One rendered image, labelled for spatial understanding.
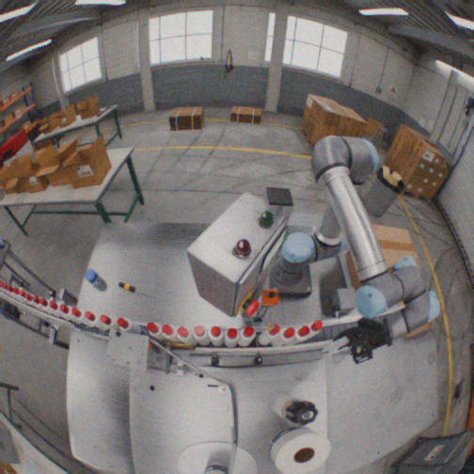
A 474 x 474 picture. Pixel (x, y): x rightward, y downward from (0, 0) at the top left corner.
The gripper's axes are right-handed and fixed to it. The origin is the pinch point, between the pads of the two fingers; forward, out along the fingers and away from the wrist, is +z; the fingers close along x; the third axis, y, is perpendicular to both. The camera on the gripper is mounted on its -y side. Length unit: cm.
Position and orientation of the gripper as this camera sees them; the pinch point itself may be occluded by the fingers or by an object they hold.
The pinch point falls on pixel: (325, 350)
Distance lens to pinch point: 66.4
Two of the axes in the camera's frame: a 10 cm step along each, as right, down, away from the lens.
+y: -4.7, 1.3, -8.7
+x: 4.7, 8.7, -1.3
